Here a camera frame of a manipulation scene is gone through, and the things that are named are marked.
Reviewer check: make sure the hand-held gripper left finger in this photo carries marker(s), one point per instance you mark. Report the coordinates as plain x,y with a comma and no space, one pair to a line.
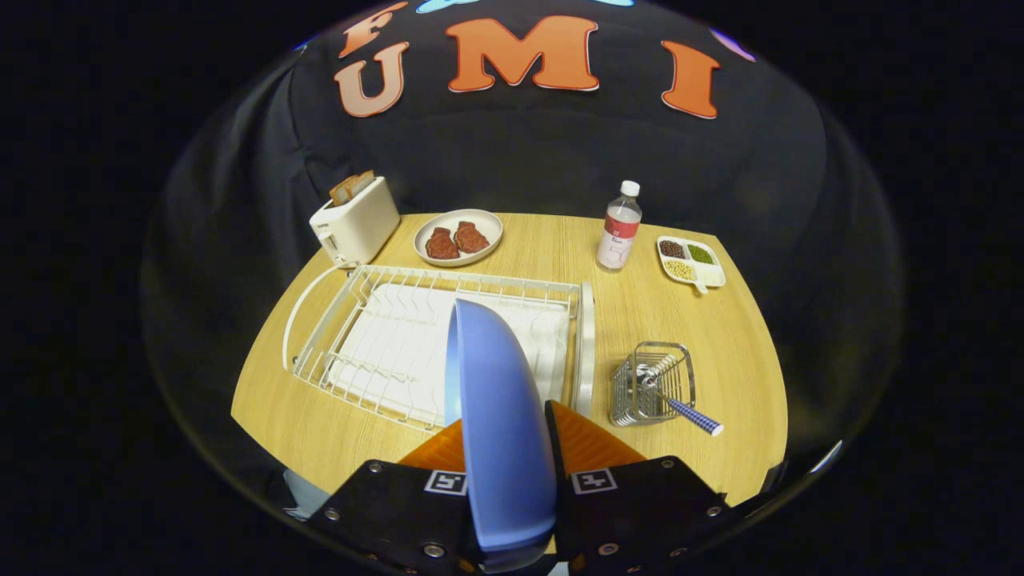
392,512

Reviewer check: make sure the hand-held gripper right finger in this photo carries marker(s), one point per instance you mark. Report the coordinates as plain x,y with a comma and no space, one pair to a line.
554,440

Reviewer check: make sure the blue plate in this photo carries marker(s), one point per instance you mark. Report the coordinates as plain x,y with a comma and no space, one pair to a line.
500,424

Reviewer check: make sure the white divided dish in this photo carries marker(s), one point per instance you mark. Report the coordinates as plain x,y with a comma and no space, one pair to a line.
708,276

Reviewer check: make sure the beige round plate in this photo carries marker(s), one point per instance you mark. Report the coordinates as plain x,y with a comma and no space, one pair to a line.
480,220

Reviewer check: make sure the pile of yellow beans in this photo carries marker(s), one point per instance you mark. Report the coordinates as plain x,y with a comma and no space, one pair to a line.
679,270

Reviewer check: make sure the clear plastic water bottle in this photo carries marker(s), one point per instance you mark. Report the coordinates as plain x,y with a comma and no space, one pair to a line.
618,236

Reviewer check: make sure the red meat piece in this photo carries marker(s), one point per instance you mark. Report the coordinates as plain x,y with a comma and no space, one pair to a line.
442,244
470,238

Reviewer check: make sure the pile of dark beans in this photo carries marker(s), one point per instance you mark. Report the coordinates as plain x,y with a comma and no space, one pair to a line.
672,249

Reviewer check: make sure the pile of green beans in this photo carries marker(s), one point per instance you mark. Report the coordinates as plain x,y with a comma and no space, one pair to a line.
701,254

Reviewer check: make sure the black backdrop cloth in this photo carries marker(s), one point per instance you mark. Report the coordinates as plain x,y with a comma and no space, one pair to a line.
520,160

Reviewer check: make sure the white toaster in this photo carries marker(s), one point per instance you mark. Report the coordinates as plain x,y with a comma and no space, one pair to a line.
360,228

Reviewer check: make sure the brown toast slices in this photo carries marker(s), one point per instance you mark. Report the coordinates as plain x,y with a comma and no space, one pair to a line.
350,188

